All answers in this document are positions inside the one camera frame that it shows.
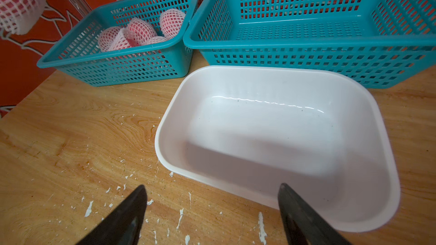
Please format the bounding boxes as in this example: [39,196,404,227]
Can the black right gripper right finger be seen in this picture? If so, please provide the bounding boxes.
[278,183,350,245]

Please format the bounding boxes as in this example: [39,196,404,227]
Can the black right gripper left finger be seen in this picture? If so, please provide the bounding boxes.
[78,184,148,245]

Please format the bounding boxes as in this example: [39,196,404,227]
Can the teal basket with netted apples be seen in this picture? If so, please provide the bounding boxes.
[37,0,198,87]

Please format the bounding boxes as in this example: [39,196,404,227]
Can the teal basket for bare apples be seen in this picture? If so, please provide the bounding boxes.
[183,0,436,88]

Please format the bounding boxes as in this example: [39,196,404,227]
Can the white plastic tub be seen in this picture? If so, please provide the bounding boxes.
[155,66,401,233]

